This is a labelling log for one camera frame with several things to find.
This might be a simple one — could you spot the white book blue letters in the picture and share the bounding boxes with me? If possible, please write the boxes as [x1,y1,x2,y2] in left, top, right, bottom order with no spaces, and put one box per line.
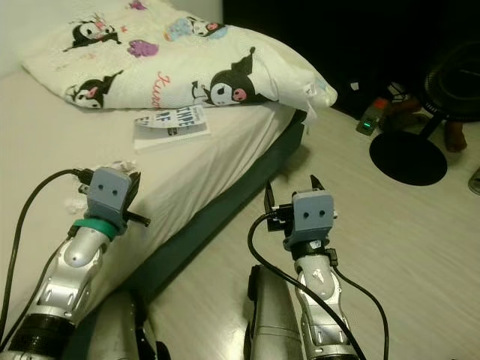
[133,103,211,151]

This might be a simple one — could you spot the crumpled white tissue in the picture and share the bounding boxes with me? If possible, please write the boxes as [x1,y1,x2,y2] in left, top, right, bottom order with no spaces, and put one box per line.
[61,196,88,215]

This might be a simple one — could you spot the grey power strip green light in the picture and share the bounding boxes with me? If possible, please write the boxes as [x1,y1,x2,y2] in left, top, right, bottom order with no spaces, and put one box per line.
[355,97,391,136]

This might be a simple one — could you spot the black standing fan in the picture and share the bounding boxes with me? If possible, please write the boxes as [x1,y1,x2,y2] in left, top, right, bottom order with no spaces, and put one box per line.
[369,41,480,187]

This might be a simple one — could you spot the grey left robot leg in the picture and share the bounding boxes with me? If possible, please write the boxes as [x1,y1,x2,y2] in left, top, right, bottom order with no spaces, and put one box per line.
[90,289,170,360]

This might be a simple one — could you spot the person in black clothes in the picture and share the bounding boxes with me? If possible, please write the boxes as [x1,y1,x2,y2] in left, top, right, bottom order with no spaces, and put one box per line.
[386,79,470,155]

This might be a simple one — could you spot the white Kuromi print quilt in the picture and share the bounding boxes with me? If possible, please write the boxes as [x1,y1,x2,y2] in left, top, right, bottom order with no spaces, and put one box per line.
[21,0,338,110]

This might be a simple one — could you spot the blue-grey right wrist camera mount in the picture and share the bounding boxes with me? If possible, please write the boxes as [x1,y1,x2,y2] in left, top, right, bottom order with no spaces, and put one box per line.
[283,190,336,252]

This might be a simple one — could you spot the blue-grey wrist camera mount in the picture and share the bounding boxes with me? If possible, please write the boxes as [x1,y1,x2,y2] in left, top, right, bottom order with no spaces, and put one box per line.
[283,190,336,252]
[86,166,140,230]

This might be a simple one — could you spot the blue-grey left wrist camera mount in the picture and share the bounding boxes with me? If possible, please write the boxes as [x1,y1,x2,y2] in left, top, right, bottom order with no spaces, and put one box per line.
[86,166,140,230]

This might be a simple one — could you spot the grey-blue bed frame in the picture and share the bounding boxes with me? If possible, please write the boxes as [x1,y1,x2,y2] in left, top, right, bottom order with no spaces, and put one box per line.
[60,112,308,360]

